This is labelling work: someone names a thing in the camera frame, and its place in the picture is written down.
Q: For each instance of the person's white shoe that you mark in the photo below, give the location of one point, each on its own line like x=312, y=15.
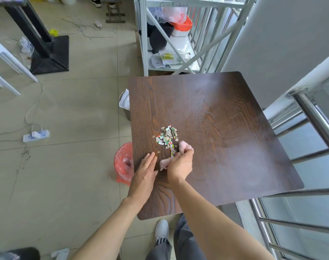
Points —
x=162, y=230

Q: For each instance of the white container with orange lid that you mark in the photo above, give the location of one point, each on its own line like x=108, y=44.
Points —
x=183, y=26

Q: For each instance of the person's left forearm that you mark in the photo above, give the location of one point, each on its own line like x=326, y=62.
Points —
x=110, y=232

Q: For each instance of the white metal bracket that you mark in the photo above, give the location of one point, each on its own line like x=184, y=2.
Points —
x=60, y=253

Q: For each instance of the clear crinkled plastic packet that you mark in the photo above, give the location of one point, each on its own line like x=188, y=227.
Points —
x=184, y=55

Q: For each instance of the pink cleaning cloth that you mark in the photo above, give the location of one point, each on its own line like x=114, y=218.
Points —
x=184, y=146

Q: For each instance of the steel railing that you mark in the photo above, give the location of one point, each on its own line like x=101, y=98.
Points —
x=316, y=119

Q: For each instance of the white cloth pouch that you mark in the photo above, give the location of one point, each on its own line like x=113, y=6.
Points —
x=156, y=63

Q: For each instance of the white metal shelf rack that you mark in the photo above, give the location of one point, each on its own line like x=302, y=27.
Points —
x=144, y=37

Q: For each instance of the white plastic stool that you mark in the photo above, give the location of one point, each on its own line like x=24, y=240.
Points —
x=7, y=59

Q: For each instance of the white charger adapter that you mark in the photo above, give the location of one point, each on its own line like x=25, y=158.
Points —
x=98, y=24

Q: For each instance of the person's grey trousers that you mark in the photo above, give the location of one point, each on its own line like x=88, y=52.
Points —
x=180, y=241

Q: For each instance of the paper scraps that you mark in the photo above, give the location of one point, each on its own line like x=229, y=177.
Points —
x=167, y=135

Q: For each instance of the white power strip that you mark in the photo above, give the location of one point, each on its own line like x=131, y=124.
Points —
x=35, y=135

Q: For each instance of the person's right forearm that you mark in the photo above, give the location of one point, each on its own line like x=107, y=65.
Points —
x=221, y=227

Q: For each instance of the small wooden stool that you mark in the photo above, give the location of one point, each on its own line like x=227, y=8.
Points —
x=114, y=14

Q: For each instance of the black table pedestal base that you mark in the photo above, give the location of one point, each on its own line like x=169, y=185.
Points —
x=49, y=55

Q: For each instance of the translucent plastic bag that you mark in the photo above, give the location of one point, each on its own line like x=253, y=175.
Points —
x=172, y=14

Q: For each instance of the person's right hand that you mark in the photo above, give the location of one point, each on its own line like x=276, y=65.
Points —
x=180, y=166

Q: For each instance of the person's left hand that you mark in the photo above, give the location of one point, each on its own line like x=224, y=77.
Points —
x=142, y=178

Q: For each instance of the yellow tape roll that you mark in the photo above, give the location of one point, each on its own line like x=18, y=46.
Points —
x=53, y=32

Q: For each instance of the black bag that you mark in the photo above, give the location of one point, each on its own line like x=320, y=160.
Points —
x=160, y=37

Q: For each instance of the grey metal bin with paper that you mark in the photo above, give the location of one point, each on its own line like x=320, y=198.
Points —
x=124, y=105

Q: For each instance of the black bin with plastic bag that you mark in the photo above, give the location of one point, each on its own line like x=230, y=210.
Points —
x=23, y=254

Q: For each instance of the clear packet with yellow item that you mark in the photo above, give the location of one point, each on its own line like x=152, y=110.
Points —
x=168, y=56

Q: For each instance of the crumpled clear plastic wrap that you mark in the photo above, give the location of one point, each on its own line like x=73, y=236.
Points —
x=26, y=47

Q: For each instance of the red bin with liner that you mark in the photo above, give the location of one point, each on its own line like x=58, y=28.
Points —
x=123, y=163

